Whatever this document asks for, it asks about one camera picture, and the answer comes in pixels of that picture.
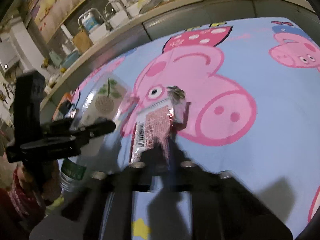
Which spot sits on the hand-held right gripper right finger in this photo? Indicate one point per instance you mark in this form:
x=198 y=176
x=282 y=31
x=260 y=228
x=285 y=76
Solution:
x=175 y=160

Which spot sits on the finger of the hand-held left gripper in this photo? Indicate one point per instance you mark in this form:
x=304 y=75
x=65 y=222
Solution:
x=97 y=130
x=61 y=125

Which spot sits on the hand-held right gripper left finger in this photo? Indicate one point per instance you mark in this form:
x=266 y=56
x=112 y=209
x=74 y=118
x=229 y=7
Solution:
x=150 y=160

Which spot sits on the clear plastic packet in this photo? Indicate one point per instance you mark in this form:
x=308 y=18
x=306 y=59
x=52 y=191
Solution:
x=105 y=102

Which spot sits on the red white snack wrapper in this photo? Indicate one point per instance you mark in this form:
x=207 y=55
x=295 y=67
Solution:
x=152 y=125

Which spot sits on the person's left forearm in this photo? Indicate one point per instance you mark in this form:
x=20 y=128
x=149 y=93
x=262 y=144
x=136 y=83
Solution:
x=20 y=200

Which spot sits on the person's left hand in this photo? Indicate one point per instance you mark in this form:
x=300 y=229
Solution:
x=52 y=180

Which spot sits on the green label plastic bottle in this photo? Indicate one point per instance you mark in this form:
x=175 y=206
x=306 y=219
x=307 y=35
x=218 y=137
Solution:
x=72 y=171

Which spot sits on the white water heater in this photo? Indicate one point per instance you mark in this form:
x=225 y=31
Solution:
x=10 y=57

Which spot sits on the teal bowl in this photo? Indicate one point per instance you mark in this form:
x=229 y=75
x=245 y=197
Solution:
x=70 y=60

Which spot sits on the wooden cutting board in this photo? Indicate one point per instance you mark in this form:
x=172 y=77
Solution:
x=82 y=41

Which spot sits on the blue cartoon printed cloth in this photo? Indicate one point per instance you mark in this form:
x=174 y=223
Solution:
x=262 y=155

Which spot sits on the white plastic jug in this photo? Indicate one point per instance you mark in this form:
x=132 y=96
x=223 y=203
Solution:
x=91 y=21

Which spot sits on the metal faucet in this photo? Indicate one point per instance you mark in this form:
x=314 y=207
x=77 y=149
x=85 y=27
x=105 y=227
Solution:
x=108 y=23

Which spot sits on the round pot lid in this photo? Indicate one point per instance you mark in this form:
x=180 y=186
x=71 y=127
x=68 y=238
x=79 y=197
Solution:
x=151 y=3

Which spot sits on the colourful wall poster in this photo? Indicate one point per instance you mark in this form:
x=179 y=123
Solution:
x=57 y=5

